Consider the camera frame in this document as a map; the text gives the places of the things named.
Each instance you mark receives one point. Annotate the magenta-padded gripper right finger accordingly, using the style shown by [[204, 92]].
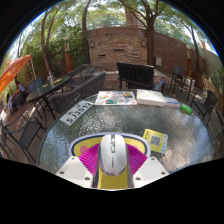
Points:
[[150, 170]]

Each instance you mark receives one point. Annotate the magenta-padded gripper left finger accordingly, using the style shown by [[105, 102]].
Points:
[[75, 168]]

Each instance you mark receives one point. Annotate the white computer mouse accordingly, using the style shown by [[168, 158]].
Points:
[[113, 153]]

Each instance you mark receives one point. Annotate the yellow bird-shaped mouse pad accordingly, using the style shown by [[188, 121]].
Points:
[[83, 143]]

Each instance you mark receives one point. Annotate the yellow printed card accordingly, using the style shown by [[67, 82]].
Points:
[[155, 140]]

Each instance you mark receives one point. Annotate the white number plate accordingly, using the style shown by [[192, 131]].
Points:
[[76, 113]]

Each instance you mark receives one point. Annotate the black metal patio chair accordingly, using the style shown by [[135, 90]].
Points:
[[28, 133]]

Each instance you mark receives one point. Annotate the green tube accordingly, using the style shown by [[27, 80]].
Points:
[[186, 108]]

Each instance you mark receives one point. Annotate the small white-blue booklet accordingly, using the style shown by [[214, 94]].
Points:
[[172, 102]]

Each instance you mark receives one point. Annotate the white book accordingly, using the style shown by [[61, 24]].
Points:
[[150, 97]]

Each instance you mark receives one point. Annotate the dark wicker chair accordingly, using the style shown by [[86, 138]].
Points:
[[80, 91], [81, 71]]

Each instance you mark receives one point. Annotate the colourful printed sheet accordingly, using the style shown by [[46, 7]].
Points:
[[115, 98]]

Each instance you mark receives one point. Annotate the dark round patio table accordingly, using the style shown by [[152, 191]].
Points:
[[46, 88]]

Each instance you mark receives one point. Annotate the black mesh patio chair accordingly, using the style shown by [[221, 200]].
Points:
[[206, 100]]

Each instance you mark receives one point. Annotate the person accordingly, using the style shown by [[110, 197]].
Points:
[[19, 93]]

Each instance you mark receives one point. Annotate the blue patio chair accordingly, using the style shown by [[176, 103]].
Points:
[[34, 84], [178, 71]]

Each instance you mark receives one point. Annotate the white sign stand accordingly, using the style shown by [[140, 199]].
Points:
[[191, 84]]

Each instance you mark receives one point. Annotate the black slatted armchair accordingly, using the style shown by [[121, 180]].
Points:
[[135, 75]]

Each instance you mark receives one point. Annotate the orange umbrella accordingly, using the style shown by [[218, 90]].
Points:
[[13, 71]]

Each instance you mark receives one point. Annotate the grey wall box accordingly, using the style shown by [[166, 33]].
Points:
[[158, 61]]

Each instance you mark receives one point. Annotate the wooden lamp post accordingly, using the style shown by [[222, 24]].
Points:
[[189, 60], [67, 53]]

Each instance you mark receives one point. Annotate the wall lamp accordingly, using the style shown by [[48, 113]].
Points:
[[92, 44], [144, 43]]

